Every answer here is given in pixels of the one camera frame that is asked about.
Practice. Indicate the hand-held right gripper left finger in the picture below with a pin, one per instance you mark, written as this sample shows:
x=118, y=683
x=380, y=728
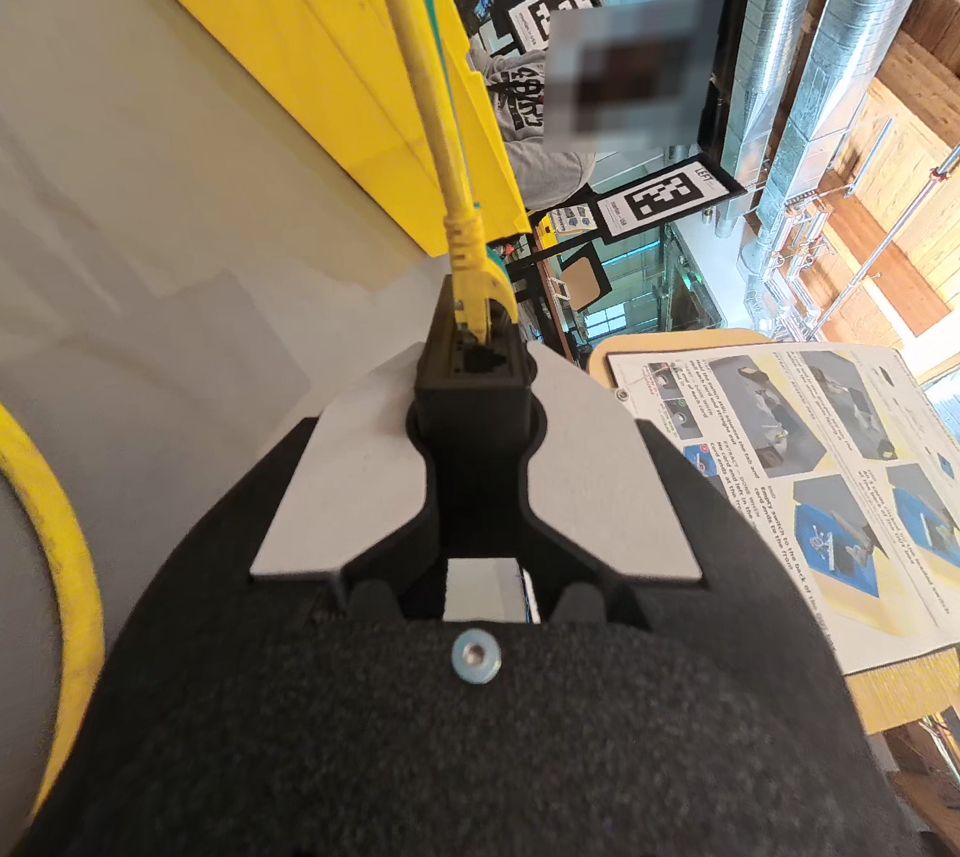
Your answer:
x=345, y=497

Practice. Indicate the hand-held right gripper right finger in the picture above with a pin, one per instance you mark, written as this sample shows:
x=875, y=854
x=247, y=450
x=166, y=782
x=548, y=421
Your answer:
x=607, y=497

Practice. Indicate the black network switch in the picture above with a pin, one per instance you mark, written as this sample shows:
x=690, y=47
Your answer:
x=476, y=437

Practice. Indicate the yellow plastic bin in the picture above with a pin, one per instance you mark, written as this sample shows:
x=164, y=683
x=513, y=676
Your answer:
x=300, y=47

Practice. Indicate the printed instruction sheet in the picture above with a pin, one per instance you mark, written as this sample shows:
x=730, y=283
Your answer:
x=810, y=497

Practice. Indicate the black-white marker tag sign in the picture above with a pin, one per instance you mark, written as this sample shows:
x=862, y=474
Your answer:
x=667, y=197
x=551, y=2

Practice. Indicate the instruction sheet on clipboard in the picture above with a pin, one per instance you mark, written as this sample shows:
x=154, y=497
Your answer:
x=900, y=692

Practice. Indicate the silver ventilation duct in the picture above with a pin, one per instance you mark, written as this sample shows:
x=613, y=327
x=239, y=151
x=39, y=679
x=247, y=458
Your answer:
x=780, y=32
x=847, y=62

